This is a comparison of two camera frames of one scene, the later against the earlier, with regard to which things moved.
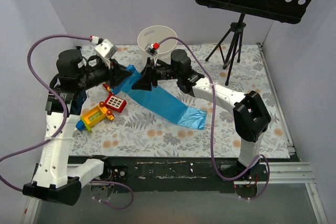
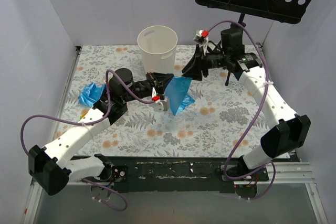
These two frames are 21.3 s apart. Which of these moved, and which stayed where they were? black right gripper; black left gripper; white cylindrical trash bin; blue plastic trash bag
Moved: blue plastic trash bag; black right gripper; black left gripper
Stayed: white cylindrical trash bin
